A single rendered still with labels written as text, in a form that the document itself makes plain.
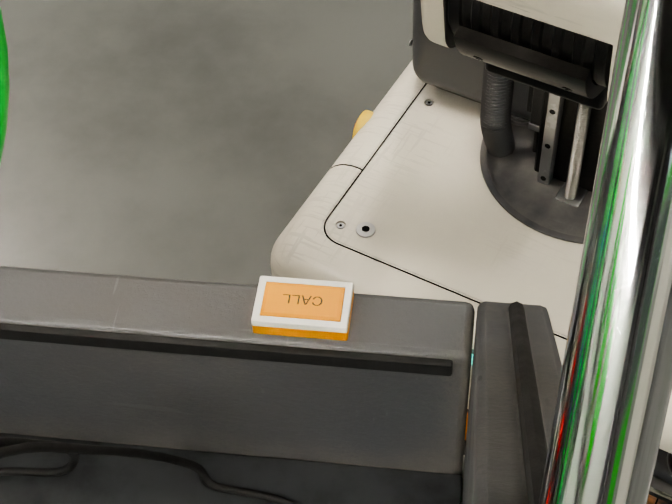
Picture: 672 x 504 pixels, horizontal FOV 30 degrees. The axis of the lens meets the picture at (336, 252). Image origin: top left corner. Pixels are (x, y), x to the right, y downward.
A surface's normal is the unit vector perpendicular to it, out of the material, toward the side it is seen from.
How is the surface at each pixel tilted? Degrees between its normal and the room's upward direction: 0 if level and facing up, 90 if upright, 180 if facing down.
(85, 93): 0
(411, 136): 0
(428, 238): 0
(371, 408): 90
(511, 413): 43
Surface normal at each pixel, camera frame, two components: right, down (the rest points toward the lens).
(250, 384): -0.12, 0.78
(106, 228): -0.04, -0.62
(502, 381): 0.06, -0.99
